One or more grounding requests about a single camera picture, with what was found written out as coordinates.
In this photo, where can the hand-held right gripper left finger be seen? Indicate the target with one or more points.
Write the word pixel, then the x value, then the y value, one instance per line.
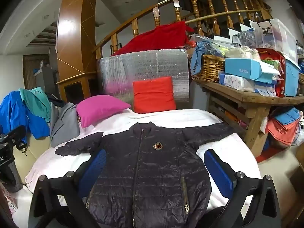
pixel 93 168

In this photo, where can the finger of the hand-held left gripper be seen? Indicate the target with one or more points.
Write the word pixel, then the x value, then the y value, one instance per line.
pixel 17 133

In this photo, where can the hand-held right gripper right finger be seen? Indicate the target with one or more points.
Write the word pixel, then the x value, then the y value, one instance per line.
pixel 218 171

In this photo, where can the dark quilted jacket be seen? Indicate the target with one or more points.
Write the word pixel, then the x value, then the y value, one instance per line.
pixel 152 171

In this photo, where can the blue jacket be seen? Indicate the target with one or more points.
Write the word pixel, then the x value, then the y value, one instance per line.
pixel 14 114

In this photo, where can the cream sofa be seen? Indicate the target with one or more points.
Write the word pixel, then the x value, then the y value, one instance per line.
pixel 33 156

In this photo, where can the pink floral box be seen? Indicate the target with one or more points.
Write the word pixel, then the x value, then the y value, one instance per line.
pixel 9 204

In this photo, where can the teal garment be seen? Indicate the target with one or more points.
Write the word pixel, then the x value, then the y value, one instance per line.
pixel 35 102

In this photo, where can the grey garment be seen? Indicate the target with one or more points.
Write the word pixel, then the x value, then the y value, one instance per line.
pixel 64 125

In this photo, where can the white blanket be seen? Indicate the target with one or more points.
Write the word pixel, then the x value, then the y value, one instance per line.
pixel 190 118

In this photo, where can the pink pillow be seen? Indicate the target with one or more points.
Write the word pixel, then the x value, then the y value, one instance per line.
pixel 99 109

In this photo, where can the grey cabinet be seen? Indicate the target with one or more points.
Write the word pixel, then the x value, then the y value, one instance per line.
pixel 46 78

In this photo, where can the brown lattice screen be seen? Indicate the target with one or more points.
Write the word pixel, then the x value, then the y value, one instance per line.
pixel 30 68

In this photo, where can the stack of coral folded cloths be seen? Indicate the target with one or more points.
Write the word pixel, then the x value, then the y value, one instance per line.
pixel 282 130

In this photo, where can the wooden table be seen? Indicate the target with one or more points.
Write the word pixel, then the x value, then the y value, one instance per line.
pixel 256 99

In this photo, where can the stack of blue folded cloths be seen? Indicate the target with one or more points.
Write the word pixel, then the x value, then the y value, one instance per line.
pixel 286 116

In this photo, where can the patterned white tissue pack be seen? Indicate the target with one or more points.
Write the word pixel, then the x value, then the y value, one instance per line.
pixel 235 82

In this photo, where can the red pillow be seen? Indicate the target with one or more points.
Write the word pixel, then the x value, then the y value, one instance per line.
pixel 154 95

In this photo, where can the wicker basket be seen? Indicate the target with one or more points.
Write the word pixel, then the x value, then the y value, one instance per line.
pixel 209 68

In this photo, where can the light blue shoebox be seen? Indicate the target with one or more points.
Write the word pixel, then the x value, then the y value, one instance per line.
pixel 244 68

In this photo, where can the curved wooden pillar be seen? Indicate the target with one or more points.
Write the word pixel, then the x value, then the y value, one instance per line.
pixel 76 40

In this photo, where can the silver foil insulation panel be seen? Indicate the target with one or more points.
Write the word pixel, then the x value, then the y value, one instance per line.
pixel 142 64

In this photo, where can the blue storage bin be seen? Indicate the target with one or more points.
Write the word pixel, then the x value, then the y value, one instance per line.
pixel 292 80

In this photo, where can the blue cloth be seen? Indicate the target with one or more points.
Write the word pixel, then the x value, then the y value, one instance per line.
pixel 198 52

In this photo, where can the bag of cream fabric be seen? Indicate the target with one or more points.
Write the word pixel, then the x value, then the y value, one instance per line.
pixel 239 52

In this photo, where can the red printed bag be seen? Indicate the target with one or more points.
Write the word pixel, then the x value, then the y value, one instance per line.
pixel 273 61

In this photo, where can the dark speckled plastic bag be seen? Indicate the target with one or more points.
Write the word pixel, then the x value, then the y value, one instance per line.
pixel 245 39

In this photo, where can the clear plastic storage box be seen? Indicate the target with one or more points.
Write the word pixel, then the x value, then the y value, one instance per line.
pixel 275 38

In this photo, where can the red cloth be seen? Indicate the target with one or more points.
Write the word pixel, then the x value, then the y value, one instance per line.
pixel 156 38

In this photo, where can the wooden stair railing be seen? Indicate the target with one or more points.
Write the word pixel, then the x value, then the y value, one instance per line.
pixel 213 16

